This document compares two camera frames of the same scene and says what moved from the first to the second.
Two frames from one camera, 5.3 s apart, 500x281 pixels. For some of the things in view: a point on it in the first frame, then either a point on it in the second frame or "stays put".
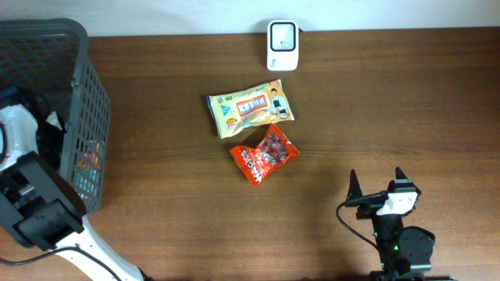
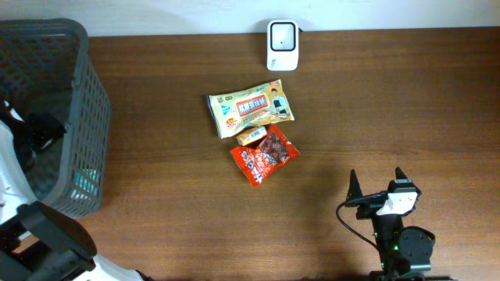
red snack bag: [260, 161] stays put
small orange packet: [91, 158] → [251, 135]
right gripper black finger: [399, 174] stays put
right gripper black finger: [355, 190] stays put
